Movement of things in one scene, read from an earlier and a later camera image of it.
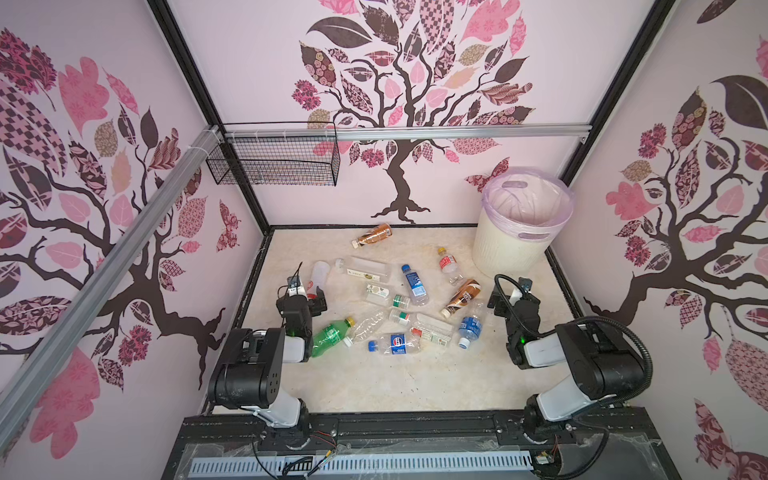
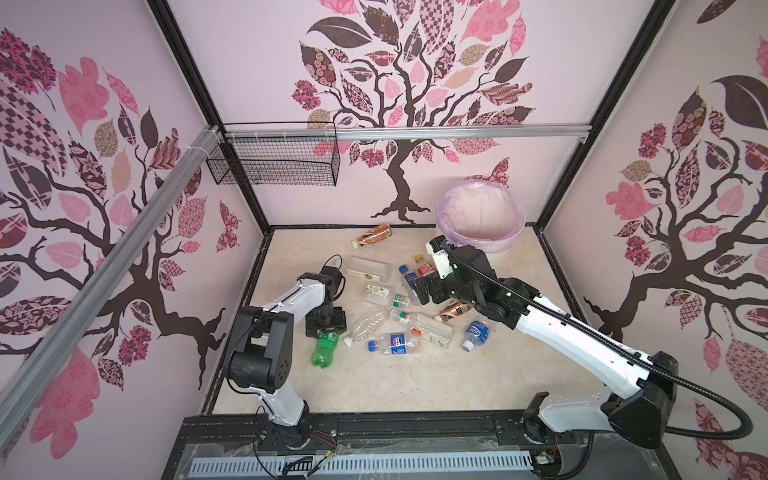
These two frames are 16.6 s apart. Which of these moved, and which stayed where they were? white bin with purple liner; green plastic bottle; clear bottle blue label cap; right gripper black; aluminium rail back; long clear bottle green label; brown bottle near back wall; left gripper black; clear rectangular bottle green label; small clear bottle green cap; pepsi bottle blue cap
Moved: right gripper black; green plastic bottle; white bin with purple liner; left gripper black
Stayed: aluminium rail back; clear bottle blue label cap; brown bottle near back wall; clear rectangular bottle green label; pepsi bottle blue cap; small clear bottle green cap; long clear bottle green label
